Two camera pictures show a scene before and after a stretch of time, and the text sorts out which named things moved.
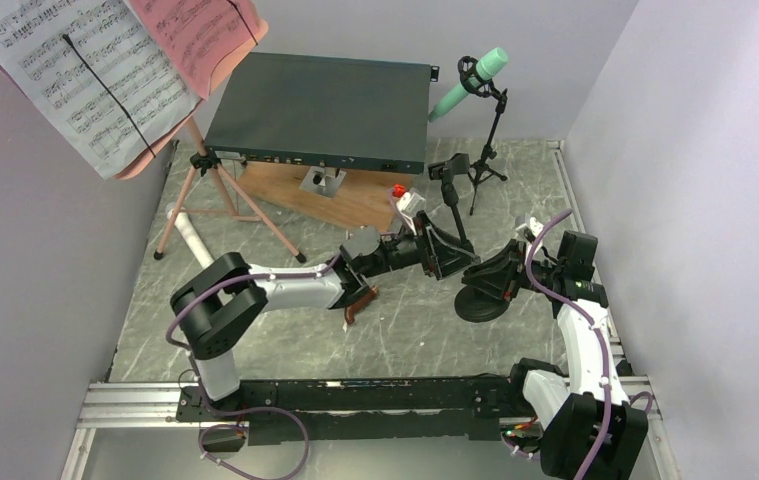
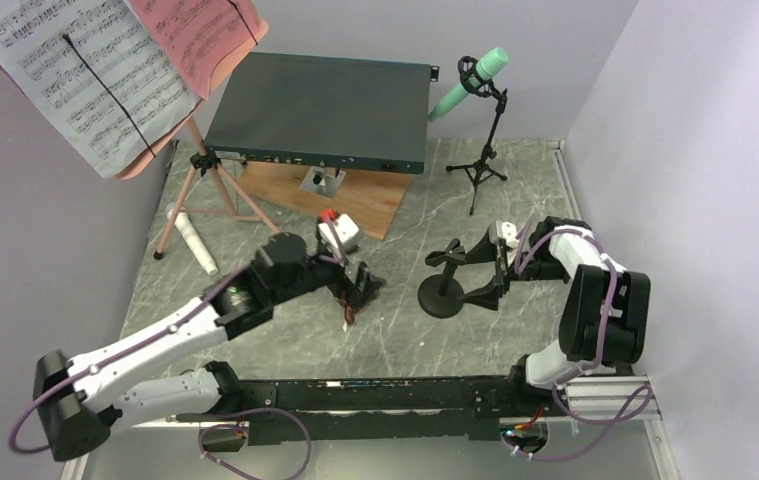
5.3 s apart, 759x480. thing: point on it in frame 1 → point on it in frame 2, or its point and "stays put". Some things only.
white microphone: [193, 235] stays put
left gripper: [447, 253] → [355, 294]
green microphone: [486, 68] stays put
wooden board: [362, 197] stays put
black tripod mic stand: [486, 162] stays put
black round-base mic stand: [471, 303] → [442, 296]
